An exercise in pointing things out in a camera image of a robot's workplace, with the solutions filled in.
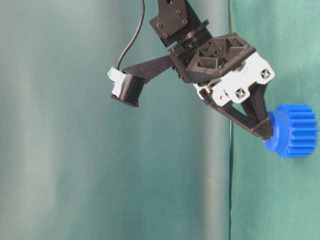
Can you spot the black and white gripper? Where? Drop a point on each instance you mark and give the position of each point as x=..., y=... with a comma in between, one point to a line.
x=228, y=69

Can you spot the small blue plastic gear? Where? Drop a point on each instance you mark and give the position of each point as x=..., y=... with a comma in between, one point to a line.
x=294, y=131

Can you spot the green upright backdrop board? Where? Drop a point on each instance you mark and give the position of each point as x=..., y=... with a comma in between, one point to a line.
x=276, y=198

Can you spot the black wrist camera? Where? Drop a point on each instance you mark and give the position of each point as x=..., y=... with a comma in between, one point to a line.
x=127, y=87

